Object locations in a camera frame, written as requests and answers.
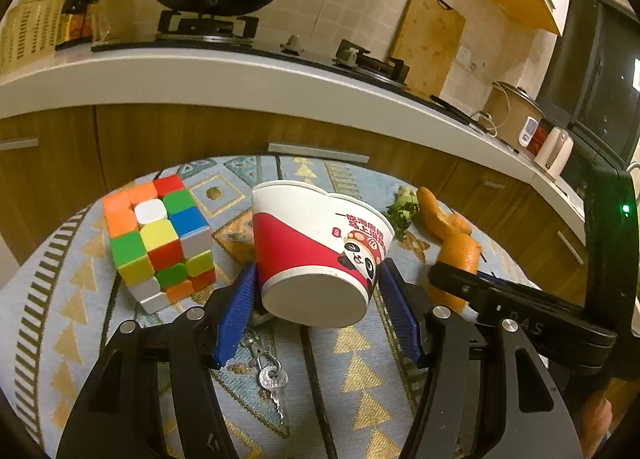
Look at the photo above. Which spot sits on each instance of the white wall outlet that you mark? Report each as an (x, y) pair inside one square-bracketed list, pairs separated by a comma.
[(464, 59)]

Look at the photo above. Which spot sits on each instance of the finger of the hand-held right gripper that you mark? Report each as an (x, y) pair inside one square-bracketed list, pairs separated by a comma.
[(455, 284), (492, 280)]

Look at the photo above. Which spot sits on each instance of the bamboo fence holder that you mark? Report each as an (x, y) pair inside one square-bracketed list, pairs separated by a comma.
[(30, 34)]

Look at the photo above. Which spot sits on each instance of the dark window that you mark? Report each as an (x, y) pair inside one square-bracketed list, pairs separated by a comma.
[(590, 89)]

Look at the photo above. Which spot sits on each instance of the dark sauce bottle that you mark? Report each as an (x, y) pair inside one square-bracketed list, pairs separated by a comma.
[(100, 4), (75, 4)]

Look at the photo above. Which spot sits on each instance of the red container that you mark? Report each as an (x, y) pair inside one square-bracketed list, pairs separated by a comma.
[(542, 134)]

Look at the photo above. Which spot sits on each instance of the wooden base cabinets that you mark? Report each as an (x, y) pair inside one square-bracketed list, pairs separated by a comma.
[(150, 139)]

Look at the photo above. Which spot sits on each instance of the panda print paper bowl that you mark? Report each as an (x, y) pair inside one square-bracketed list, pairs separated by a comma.
[(310, 249)]

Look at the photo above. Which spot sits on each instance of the silver keys with clasp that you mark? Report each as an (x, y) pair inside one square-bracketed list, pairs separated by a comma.
[(272, 379)]

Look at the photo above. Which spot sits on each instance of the wooden cutting board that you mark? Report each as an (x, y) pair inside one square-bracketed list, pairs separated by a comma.
[(425, 39)]

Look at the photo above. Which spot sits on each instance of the orange peel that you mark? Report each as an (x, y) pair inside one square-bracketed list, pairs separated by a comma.
[(457, 249)]

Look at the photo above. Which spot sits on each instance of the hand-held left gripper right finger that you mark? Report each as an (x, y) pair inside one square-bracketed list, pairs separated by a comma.
[(400, 309)]

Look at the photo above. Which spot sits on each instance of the beige rice cooker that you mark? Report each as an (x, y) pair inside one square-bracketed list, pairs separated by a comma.
[(510, 114)]

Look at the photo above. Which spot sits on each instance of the black gas stove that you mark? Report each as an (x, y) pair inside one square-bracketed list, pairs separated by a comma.
[(210, 28)]

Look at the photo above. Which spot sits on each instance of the colourful puzzle cube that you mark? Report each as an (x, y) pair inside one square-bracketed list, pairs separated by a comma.
[(160, 239)]

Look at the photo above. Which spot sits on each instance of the green vegetable scraps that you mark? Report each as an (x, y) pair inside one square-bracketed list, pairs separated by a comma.
[(402, 211)]

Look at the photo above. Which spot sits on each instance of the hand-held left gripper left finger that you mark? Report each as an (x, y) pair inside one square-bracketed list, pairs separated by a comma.
[(235, 319)]

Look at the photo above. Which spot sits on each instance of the white electric kettle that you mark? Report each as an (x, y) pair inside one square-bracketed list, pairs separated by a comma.
[(555, 154)]

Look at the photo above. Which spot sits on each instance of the person's right hand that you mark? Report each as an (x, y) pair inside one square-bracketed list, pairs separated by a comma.
[(597, 419)]

